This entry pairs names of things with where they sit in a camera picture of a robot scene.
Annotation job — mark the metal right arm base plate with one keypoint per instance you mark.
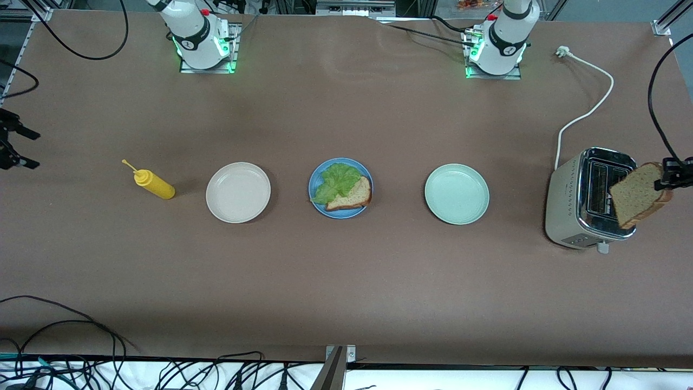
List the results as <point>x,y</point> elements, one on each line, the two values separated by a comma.
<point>236,49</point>

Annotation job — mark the yellow mustard squeeze bottle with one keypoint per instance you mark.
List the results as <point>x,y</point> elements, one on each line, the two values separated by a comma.
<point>157,186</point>

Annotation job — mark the brown toast bread slice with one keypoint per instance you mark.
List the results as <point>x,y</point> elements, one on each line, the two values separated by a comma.
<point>636,195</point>
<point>357,197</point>

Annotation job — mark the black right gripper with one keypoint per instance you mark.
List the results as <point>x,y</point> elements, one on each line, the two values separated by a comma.
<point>6,140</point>

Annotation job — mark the orange patterned packet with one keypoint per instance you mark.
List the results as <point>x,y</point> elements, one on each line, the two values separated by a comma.
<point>471,4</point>

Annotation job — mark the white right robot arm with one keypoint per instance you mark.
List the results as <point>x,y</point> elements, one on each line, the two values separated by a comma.
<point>195,38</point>

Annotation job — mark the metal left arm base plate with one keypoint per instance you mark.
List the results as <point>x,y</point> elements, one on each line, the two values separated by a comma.
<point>487,77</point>

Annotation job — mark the grey metal box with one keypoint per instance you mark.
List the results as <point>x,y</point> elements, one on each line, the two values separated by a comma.
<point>354,6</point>

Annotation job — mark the aluminium frame post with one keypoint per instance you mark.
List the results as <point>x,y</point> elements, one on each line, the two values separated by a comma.
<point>335,368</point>

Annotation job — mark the off-white plate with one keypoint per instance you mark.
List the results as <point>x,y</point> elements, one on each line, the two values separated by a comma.
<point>238,192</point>

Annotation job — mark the mint green plate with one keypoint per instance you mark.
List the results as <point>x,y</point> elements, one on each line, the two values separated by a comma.
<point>457,194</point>

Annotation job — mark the green lettuce leaf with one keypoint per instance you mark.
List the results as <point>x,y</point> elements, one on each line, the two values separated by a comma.
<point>335,181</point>

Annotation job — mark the blue plate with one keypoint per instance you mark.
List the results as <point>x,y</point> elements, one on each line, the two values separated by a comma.
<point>341,213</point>

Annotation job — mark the beige chrome two-slot toaster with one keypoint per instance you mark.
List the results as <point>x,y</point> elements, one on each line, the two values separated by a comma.
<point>566,208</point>

